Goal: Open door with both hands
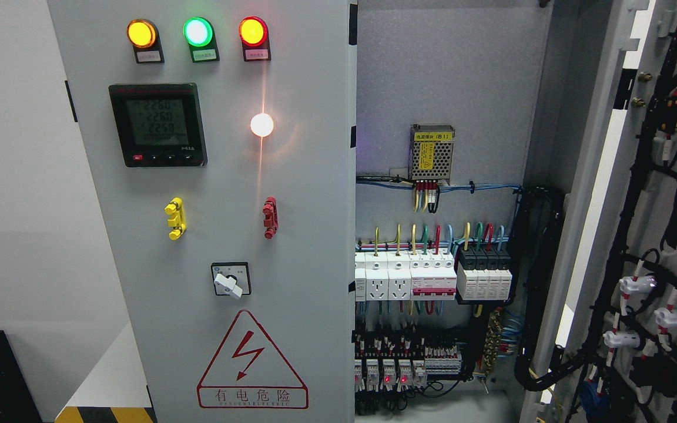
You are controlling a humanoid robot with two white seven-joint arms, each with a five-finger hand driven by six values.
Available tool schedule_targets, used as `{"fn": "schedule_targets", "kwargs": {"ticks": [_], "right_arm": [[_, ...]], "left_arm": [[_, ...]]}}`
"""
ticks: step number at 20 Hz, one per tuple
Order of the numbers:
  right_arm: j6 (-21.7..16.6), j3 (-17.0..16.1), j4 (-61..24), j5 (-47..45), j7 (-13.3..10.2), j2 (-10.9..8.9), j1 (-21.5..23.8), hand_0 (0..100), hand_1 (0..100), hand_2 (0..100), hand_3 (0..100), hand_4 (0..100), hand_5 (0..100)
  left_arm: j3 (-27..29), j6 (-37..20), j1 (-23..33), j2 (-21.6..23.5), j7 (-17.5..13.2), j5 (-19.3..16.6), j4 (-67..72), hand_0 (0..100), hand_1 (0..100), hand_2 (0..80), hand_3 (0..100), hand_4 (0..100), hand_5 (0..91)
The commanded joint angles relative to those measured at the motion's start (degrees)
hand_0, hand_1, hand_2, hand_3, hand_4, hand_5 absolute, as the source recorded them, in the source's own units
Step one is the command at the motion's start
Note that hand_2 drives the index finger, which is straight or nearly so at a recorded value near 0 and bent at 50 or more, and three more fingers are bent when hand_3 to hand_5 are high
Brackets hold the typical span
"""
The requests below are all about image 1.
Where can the grey cabinet door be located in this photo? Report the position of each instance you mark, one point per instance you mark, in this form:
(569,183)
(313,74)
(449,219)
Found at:
(304,77)
(601,298)

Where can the red indicator lamp left door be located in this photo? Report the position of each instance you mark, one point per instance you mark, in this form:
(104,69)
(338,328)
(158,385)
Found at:
(253,31)

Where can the green indicator lamp left door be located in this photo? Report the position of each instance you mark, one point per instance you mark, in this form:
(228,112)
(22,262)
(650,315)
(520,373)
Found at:
(198,31)

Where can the yellow indicator lamp left door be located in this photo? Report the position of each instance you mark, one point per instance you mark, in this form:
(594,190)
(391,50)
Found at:
(141,33)

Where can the white socket and breaker row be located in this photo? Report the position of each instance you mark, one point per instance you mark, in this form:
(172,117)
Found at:
(404,276)

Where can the perforated metal power supply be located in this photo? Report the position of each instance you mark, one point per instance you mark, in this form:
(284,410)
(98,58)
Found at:
(431,151)

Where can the white lit indicator lamp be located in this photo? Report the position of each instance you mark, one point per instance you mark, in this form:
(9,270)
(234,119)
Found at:
(262,124)

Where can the lower relay terminal row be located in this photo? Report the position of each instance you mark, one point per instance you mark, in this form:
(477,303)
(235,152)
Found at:
(388,360)

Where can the black surge protector block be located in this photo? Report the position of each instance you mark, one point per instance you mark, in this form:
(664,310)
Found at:
(483,276)

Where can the red electric hazard warning sticker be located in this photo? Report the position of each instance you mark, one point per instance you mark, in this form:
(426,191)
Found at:
(249,371)

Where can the black digital power meter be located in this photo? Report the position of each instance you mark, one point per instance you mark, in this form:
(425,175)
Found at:
(159,125)

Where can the red terminal post pair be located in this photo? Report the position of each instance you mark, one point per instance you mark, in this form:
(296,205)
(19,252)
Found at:
(270,217)

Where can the white rotary selector switch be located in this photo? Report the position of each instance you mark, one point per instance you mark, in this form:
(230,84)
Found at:
(231,279)

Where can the yellow terminal post pair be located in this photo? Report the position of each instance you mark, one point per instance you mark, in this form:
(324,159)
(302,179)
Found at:
(176,218)

